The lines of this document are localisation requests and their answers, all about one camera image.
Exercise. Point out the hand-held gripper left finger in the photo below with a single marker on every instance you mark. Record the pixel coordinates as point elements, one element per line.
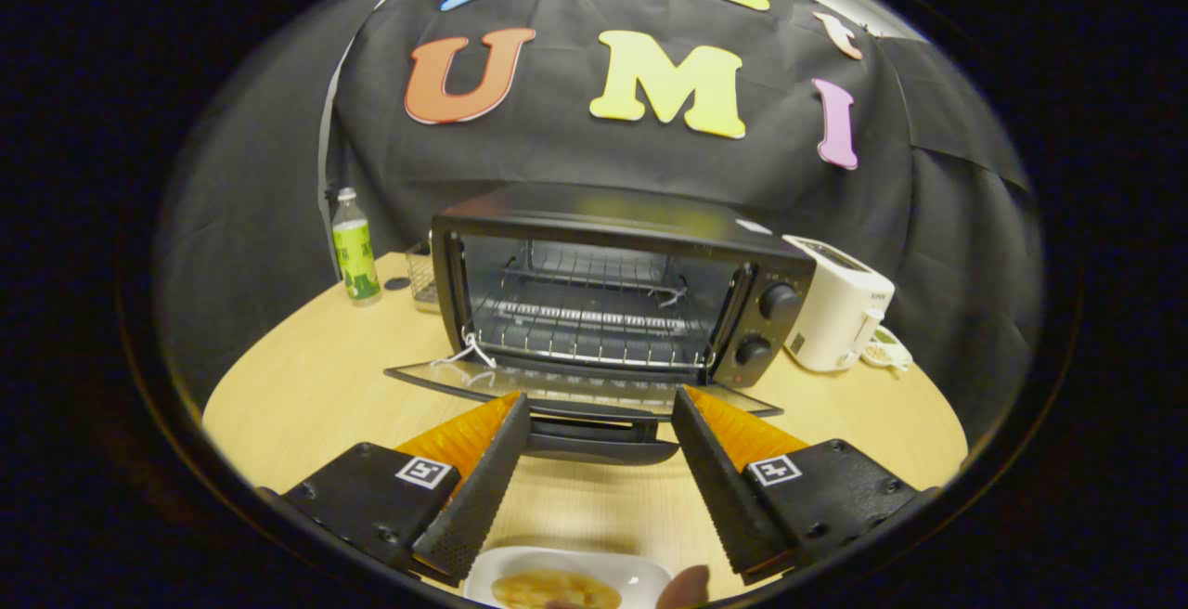
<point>478,498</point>

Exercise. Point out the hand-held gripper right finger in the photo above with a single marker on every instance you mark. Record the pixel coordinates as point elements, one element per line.
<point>719,498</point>

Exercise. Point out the golden bread roll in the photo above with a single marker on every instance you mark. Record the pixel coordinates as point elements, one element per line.
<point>557,589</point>

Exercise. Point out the black toaster oven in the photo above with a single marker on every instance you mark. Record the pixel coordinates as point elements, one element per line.
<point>603,219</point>

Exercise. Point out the white pop-up toaster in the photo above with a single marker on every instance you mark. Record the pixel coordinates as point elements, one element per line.
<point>835,312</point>

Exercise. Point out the white plate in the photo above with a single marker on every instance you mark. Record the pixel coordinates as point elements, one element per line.
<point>636,572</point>

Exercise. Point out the small clear container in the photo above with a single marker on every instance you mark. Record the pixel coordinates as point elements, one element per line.
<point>423,279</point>

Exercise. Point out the small white dish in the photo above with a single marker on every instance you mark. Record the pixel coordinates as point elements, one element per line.
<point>891,349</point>

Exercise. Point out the black bottle cap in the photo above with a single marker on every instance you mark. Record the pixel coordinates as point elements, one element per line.
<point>397,283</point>

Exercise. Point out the green label plastic bottle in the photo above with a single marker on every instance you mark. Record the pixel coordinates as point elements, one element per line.
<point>355,261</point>

